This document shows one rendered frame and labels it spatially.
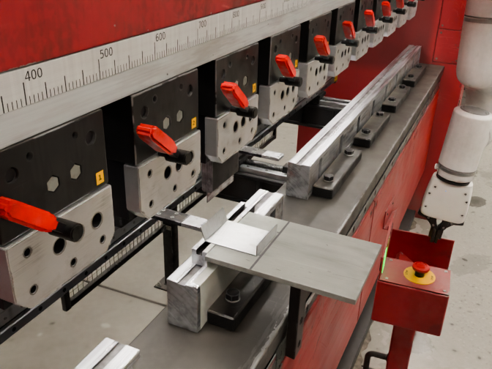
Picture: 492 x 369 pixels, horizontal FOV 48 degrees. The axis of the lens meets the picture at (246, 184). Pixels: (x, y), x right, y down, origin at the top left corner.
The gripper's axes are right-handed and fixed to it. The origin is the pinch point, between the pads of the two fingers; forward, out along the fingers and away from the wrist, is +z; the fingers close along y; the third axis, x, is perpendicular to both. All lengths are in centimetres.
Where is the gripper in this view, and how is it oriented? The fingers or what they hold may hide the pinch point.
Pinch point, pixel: (435, 233)
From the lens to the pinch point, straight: 142.6
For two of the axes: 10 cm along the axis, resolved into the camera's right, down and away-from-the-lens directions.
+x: 3.4, -4.0, 8.5
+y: 9.3, 2.5, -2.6
